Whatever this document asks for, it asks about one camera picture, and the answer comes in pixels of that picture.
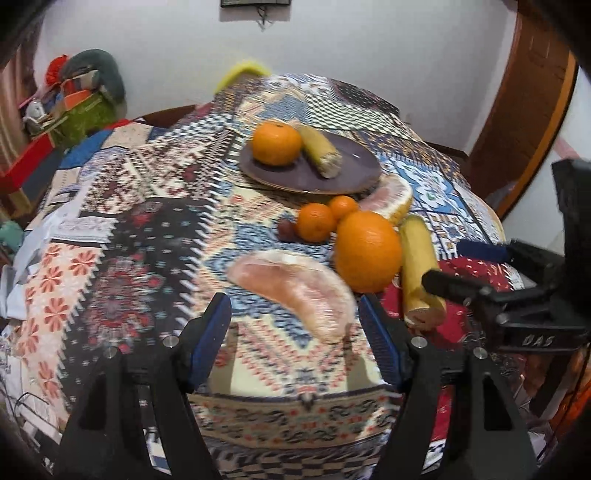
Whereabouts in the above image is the red box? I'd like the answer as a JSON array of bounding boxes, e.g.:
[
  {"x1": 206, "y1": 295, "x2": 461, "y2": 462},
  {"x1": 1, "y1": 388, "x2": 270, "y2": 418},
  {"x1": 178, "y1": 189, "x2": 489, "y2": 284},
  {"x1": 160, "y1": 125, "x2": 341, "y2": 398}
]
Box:
[{"x1": 0, "y1": 135, "x2": 57, "y2": 195}]

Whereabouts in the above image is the white sliding wardrobe door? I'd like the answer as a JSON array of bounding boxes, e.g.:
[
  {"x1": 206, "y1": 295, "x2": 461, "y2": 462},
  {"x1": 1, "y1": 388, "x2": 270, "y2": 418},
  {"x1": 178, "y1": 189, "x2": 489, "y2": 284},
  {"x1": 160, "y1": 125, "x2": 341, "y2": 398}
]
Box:
[{"x1": 549, "y1": 69, "x2": 591, "y2": 163}]

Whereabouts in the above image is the small tangerine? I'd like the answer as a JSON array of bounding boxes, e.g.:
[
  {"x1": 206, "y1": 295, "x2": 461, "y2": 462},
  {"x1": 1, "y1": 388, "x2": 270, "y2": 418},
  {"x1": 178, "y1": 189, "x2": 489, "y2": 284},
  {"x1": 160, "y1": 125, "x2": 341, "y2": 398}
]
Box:
[
  {"x1": 296, "y1": 203, "x2": 337, "y2": 243},
  {"x1": 329, "y1": 195, "x2": 360, "y2": 221}
]

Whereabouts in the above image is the small white fan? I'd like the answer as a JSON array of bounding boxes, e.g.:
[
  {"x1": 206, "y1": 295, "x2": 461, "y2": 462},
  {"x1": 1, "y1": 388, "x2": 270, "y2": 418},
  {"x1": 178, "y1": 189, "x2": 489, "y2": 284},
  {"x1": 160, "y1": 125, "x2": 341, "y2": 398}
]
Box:
[{"x1": 22, "y1": 98, "x2": 48, "y2": 127}]

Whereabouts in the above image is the pomelo segment with yellow rind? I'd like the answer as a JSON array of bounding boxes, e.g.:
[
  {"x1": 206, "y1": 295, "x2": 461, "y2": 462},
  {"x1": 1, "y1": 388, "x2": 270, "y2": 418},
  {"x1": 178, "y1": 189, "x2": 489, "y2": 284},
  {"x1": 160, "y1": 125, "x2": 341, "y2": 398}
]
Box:
[{"x1": 359, "y1": 174, "x2": 414, "y2": 226}]

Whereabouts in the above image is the orange cardboard box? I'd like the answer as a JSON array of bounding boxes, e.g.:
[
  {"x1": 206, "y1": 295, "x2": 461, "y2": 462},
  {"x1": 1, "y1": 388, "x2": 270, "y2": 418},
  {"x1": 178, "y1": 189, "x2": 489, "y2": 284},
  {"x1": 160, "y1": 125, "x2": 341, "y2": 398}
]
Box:
[{"x1": 59, "y1": 78, "x2": 105, "y2": 110}]

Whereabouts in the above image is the long yellow banana piece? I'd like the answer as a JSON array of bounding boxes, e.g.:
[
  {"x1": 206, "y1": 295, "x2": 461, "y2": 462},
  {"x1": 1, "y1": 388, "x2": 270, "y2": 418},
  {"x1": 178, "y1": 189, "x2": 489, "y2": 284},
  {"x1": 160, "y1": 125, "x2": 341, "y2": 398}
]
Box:
[{"x1": 398, "y1": 215, "x2": 448, "y2": 329}]

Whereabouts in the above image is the red fluffy decoration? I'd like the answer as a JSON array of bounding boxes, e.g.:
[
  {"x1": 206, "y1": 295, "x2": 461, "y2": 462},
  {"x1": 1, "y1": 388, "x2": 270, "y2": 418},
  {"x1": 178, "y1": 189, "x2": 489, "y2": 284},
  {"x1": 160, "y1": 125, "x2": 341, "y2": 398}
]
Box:
[{"x1": 45, "y1": 54, "x2": 71, "y2": 84}]

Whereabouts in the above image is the white crumpled cloth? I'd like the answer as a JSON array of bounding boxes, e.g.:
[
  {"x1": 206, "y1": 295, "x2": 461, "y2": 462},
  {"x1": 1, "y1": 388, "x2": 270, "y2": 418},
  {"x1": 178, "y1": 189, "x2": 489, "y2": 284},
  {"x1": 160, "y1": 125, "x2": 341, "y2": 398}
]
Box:
[{"x1": 0, "y1": 240, "x2": 47, "y2": 321}]

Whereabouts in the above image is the grey plush toy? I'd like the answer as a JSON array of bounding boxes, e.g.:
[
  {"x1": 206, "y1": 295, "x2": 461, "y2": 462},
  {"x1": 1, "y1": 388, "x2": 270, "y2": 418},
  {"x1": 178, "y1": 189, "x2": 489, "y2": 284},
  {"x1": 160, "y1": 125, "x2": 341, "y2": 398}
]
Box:
[{"x1": 60, "y1": 48, "x2": 127, "y2": 110}]

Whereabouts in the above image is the long pink pomelo segment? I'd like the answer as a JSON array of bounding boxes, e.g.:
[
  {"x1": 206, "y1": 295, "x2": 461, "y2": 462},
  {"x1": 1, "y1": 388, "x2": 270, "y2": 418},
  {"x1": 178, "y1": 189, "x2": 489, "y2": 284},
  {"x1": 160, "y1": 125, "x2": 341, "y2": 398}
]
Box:
[{"x1": 226, "y1": 250, "x2": 357, "y2": 343}]

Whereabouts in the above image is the yellow foam arch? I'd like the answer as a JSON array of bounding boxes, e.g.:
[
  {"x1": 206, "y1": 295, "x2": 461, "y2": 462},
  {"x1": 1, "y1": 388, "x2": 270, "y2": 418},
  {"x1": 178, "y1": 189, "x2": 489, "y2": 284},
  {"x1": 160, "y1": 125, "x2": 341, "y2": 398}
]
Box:
[{"x1": 216, "y1": 60, "x2": 274, "y2": 93}]

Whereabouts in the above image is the short peeled banana piece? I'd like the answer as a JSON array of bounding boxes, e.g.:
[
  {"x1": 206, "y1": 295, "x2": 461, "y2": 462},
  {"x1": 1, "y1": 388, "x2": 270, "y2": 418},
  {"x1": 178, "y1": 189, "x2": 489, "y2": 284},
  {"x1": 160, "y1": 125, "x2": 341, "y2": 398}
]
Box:
[{"x1": 294, "y1": 121, "x2": 343, "y2": 179}]

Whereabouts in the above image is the wooden door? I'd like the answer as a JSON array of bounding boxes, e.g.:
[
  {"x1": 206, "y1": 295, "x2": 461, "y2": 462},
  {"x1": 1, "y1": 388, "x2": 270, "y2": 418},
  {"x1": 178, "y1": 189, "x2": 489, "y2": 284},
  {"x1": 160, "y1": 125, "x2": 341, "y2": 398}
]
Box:
[{"x1": 463, "y1": 9, "x2": 579, "y2": 223}]

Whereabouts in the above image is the round orange with stem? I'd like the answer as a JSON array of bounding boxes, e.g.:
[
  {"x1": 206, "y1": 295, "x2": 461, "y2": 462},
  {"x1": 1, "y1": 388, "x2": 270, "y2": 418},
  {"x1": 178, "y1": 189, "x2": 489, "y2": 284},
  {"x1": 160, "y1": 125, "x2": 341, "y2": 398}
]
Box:
[{"x1": 252, "y1": 120, "x2": 303, "y2": 167}]

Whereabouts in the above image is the teal plush toy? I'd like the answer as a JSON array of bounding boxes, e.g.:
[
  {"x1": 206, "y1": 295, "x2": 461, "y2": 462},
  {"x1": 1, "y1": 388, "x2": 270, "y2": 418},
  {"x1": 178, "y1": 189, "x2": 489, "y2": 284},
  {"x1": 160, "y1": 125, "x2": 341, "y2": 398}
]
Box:
[{"x1": 0, "y1": 220, "x2": 25, "y2": 254}]

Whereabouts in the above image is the patchwork patterned cloth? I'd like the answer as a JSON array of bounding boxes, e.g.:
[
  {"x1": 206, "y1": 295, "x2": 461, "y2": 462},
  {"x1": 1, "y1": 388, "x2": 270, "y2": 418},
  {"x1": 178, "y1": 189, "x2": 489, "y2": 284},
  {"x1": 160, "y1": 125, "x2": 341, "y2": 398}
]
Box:
[{"x1": 0, "y1": 74, "x2": 522, "y2": 480}]

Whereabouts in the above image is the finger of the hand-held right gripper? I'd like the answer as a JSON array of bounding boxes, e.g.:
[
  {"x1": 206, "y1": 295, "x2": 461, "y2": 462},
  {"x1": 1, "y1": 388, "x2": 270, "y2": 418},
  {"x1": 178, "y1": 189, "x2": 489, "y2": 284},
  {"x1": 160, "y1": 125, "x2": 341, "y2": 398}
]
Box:
[
  {"x1": 457, "y1": 239, "x2": 561, "y2": 289},
  {"x1": 422, "y1": 269, "x2": 555, "y2": 324}
]

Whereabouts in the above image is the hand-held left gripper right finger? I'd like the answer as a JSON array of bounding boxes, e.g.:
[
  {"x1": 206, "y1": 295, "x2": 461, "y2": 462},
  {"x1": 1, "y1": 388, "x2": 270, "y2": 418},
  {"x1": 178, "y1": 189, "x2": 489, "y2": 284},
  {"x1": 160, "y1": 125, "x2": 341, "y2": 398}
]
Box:
[{"x1": 359, "y1": 294, "x2": 539, "y2": 480}]

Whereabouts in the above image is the striped curtain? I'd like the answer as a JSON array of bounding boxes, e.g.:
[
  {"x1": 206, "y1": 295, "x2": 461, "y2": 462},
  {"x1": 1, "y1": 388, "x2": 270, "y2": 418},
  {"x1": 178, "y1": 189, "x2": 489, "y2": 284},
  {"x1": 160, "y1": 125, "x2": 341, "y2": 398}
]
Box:
[{"x1": 0, "y1": 23, "x2": 47, "y2": 169}]

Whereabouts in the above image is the large smooth orange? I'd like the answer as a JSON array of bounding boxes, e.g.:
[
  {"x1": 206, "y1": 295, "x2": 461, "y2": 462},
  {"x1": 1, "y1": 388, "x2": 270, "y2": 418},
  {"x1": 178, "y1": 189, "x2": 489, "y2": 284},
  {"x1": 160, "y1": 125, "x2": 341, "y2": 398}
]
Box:
[{"x1": 335, "y1": 210, "x2": 403, "y2": 294}]

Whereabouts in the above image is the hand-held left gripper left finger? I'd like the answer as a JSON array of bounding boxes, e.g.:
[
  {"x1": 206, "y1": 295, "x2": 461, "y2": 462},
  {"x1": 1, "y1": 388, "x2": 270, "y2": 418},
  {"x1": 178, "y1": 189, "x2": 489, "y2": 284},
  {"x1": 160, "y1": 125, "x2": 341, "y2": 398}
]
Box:
[{"x1": 54, "y1": 292, "x2": 232, "y2": 480}]

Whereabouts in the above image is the dark purple plate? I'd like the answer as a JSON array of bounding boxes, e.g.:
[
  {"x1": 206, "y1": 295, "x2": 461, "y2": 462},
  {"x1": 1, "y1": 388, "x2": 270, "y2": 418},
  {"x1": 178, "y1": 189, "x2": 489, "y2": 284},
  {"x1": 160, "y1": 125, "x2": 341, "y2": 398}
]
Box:
[{"x1": 238, "y1": 133, "x2": 383, "y2": 195}]

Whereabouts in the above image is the small wall monitor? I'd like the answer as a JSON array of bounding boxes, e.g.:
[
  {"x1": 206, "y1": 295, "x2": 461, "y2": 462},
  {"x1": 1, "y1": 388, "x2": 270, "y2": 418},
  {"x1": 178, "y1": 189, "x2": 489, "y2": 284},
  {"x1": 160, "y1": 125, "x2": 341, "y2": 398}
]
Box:
[{"x1": 221, "y1": 0, "x2": 293, "y2": 8}]

